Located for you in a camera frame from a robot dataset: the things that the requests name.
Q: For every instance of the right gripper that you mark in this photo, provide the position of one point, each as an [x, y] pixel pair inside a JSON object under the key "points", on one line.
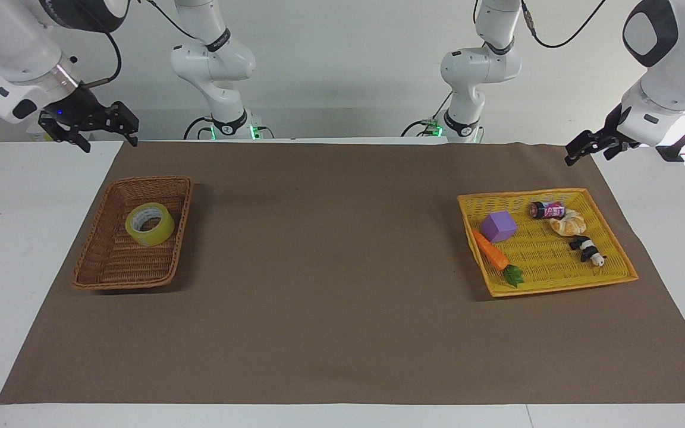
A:
{"points": [[78, 104]]}

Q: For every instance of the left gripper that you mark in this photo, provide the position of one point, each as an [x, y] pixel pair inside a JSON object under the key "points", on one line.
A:
{"points": [[613, 134]]}

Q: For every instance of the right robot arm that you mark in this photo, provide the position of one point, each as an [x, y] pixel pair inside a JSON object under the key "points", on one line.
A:
{"points": [[15, 41]]}

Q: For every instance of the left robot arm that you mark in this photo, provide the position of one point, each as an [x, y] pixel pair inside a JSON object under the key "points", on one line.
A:
{"points": [[675, 71]]}

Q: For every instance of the yellow woven basket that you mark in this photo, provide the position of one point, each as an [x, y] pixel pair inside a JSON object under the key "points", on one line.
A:
{"points": [[547, 261]]}

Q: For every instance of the yellow tape roll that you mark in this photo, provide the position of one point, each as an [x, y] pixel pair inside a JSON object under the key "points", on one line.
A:
{"points": [[161, 235]]}

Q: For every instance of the brown wicker basket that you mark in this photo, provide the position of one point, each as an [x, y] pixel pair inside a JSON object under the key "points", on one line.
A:
{"points": [[110, 261]]}

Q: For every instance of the small pink drink can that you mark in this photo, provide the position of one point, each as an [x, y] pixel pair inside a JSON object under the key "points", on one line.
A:
{"points": [[547, 210]]}

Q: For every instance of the toy croissant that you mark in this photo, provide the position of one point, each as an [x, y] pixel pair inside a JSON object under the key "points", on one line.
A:
{"points": [[568, 224]]}

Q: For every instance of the toy panda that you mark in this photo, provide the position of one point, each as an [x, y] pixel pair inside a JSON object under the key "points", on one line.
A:
{"points": [[585, 248]]}

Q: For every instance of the purple cube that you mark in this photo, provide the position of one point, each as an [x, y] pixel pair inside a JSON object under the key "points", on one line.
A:
{"points": [[498, 227]]}

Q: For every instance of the orange toy carrot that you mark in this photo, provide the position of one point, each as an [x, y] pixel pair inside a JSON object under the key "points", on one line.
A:
{"points": [[491, 252]]}

